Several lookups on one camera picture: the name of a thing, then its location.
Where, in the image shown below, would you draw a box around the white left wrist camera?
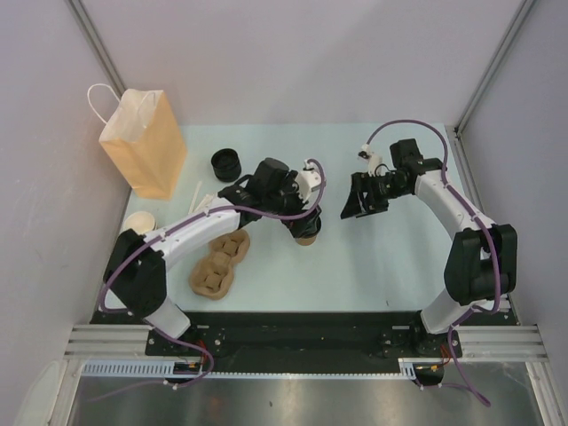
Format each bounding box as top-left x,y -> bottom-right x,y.
295,160 -> 322,201

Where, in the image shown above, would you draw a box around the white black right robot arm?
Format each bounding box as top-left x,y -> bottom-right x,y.
340,138 -> 517,356

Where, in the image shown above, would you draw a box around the aluminium frame post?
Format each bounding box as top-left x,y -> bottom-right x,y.
454,0 -> 540,138
65,0 -> 127,95

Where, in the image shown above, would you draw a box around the white slotted cable duct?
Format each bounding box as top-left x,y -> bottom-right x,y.
82,358 -> 445,386

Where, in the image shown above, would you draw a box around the stack of black cup lids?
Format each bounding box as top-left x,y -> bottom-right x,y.
210,148 -> 241,183

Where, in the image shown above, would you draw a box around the brown paper bag white handles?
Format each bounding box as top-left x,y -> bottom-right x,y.
89,84 -> 187,201

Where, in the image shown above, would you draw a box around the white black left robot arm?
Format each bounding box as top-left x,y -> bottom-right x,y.
98,158 -> 326,355

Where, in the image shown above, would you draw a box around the left aluminium frame post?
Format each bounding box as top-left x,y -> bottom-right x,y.
65,0 -> 127,95

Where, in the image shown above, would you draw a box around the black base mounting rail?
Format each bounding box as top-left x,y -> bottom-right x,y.
91,311 -> 462,375

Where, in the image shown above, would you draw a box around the brown pulp cup carrier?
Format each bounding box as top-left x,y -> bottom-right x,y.
188,229 -> 250,301

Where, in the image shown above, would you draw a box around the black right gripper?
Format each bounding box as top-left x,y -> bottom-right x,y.
341,171 -> 410,219

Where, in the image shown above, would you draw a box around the right aluminium frame post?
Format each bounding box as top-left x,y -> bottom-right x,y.
454,0 -> 540,138

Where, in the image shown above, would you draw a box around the brown paper coffee cup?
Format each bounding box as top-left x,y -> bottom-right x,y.
296,235 -> 317,247

